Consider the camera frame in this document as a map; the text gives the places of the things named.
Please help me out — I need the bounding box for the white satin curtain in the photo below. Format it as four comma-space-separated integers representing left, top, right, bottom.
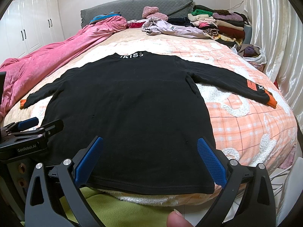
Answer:
244, 0, 302, 124

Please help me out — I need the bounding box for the grey quilted headboard cover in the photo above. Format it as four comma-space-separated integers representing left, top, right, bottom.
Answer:
80, 0, 194, 28

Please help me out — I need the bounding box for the peach checked fleece blanket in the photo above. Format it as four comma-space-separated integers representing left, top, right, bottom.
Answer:
2, 35, 298, 206

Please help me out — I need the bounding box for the black long sleeve sweater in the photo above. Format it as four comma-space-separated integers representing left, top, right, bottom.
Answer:
24, 51, 277, 195

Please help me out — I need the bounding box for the blue garment by headboard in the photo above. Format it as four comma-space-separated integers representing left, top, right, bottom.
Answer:
89, 11, 121, 25

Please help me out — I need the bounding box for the pink velvet quilt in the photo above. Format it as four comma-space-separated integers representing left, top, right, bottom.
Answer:
1, 15, 127, 119

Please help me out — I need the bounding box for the beige bed sheet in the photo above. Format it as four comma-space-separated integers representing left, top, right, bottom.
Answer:
85, 29, 174, 55

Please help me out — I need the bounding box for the lime green clothing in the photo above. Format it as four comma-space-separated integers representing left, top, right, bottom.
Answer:
59, 186, 176, 227

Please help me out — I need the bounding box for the pink fluffy garment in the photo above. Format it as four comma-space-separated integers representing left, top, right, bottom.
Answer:
142, 6, 168, 21

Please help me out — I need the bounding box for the white wardrobe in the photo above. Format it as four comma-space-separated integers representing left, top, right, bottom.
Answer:
1, 0, 64, 63

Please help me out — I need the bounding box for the lilac crumpled garment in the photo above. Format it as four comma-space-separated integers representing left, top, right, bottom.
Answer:
141, 17, 211, 39

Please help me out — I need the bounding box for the stack of folded clothes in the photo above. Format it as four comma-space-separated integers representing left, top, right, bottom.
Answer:
168, 4, 249, 46

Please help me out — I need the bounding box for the white bag of clothes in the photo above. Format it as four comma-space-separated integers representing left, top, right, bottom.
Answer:
231, 44, 267, 72

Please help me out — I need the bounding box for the right hand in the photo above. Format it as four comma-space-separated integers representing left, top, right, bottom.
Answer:
166, 209, 193, 227

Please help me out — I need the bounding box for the red garment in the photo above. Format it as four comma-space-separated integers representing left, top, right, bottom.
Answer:
127, 21, 145, 29

